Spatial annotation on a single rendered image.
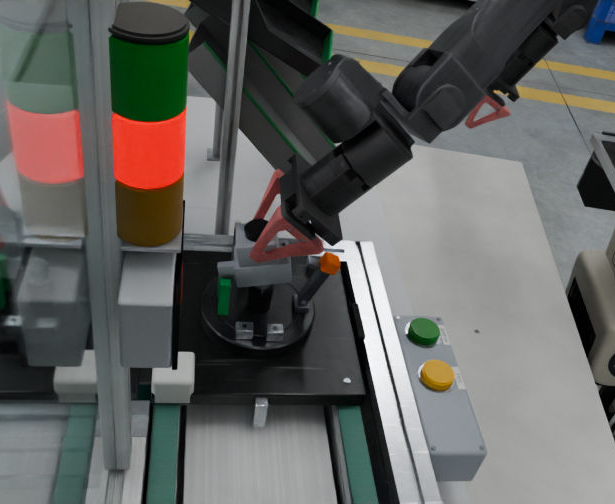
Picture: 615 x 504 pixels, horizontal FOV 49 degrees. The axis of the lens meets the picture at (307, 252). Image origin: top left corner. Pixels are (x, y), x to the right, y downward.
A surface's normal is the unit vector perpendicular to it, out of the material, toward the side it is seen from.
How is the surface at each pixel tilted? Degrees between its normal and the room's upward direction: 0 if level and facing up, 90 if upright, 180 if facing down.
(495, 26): 62
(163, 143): 90
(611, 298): 8
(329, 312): 0
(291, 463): 0
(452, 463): 90
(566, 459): 0
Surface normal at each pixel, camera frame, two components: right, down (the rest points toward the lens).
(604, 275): 0.00, -0.77
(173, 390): 0.10, 0.66
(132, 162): -0.18, 0.62
